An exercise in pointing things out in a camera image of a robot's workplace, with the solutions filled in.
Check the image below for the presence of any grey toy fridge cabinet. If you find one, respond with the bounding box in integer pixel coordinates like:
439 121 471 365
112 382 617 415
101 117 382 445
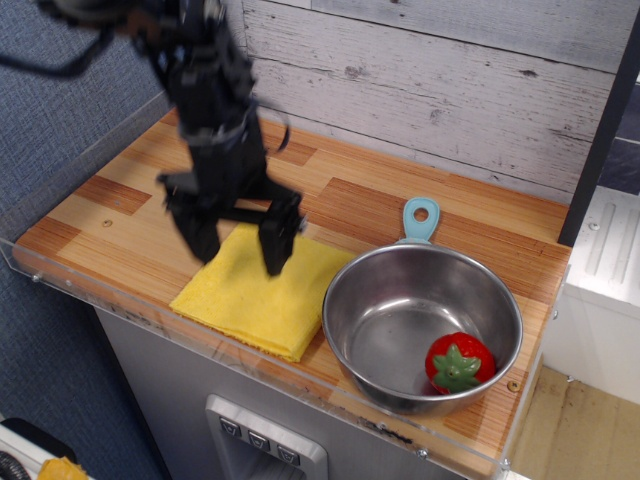
93 305 469 480

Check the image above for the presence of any black cable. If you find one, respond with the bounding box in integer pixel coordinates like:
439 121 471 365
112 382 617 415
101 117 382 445
0 24 292 156

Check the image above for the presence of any silver bowl with blue handle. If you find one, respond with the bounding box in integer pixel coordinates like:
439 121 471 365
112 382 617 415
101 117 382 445
322 197 524 416

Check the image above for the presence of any yellow object bottom corner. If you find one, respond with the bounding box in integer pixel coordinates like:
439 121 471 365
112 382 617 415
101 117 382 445
37 457 89 480

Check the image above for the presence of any white toy sink unit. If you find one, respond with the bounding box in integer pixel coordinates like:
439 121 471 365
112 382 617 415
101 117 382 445
541 187 639 403

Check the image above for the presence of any red toy strawberry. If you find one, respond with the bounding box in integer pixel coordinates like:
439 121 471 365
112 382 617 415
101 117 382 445
425 332 496 395

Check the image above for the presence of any black braided hose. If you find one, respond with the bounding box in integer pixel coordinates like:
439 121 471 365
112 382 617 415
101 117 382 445
0 449 32 480

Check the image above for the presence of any silver dispenser button panel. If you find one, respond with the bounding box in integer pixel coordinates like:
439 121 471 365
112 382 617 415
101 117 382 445
205 394 329 479

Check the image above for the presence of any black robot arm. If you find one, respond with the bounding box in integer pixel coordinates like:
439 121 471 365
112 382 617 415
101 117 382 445
38 1 303 276

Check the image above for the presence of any clear acrylic guard rail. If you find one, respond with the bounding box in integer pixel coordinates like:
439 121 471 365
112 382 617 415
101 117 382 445
0 69 571 475

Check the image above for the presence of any yellow towel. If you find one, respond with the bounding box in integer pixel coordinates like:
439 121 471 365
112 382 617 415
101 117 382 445
170 224 354 363

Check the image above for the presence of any dark grey right post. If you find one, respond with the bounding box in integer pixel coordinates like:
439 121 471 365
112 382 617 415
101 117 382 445
557 8 639 247

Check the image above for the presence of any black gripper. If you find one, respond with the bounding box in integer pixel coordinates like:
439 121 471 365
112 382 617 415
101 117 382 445
156 117 309 278

